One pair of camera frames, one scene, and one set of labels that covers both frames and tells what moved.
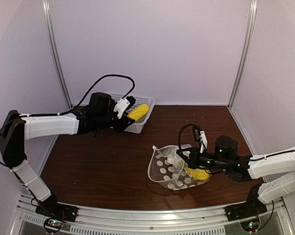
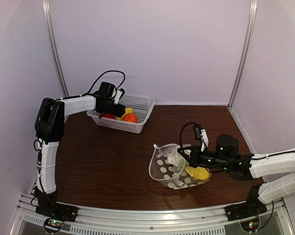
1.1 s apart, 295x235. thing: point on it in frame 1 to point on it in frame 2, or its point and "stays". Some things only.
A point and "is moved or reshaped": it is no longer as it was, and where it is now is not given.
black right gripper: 192,161 stays
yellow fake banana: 139,112 is moved or reshaped
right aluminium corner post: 249,41 stays
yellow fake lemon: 197,174 stays
